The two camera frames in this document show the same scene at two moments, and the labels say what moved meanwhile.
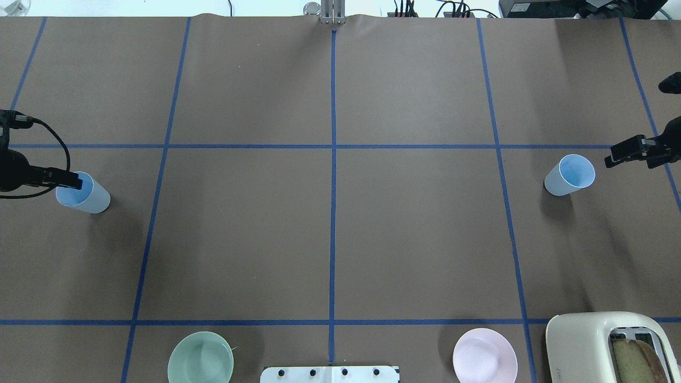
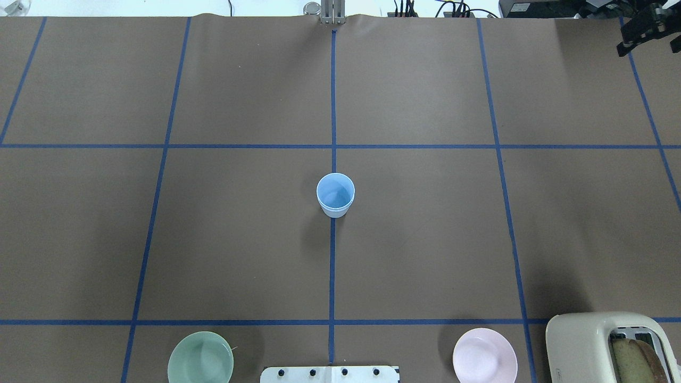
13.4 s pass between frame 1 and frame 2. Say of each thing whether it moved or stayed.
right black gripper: moved
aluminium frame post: stayed
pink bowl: stayed
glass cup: stayed
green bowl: stayed
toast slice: stayed
